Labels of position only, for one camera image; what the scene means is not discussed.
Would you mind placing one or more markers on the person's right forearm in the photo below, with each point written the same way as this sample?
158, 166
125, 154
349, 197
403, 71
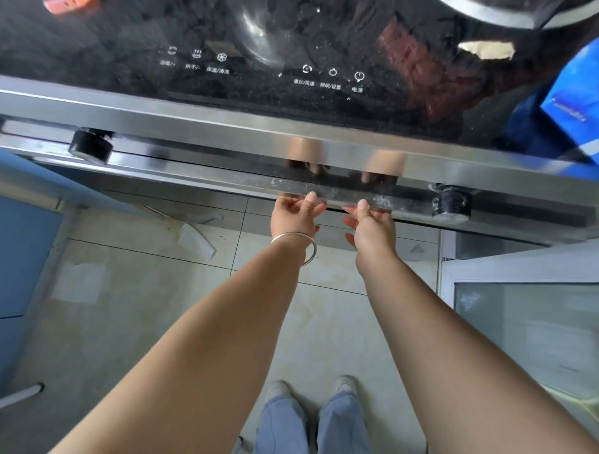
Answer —
468, 365

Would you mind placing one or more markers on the glass stove cabinet door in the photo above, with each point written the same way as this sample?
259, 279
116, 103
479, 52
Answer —
529, 327

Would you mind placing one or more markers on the blue wipes pack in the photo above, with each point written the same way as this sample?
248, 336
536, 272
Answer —
566, 103

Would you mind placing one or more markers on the black glass gas stove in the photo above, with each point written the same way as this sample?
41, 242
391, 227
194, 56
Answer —
140, 47

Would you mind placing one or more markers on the black stove knob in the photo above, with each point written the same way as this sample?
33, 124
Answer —
91, 147
451, 203

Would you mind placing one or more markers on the person's right hand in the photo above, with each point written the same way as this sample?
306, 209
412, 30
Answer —
374, 231

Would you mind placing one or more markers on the small pink piece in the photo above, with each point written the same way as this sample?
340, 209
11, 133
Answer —
70, 5

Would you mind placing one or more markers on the white shoe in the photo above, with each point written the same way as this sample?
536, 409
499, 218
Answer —
277, 390
345, 384

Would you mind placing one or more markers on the steel drawer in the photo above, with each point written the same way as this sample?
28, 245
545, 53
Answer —
187, 174

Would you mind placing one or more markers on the white paper scrap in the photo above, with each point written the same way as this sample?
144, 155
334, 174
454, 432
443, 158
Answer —
486, 49

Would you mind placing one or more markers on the person's left hand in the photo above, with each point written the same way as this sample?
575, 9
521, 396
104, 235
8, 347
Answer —
292, 217

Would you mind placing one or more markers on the person's left forearm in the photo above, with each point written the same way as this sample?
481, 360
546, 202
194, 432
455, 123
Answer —
196, 365

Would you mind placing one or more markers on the light blue trousers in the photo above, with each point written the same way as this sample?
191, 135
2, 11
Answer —
309, 428

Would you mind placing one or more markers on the blue base cabinet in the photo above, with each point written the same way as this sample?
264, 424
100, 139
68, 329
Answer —
23, 257

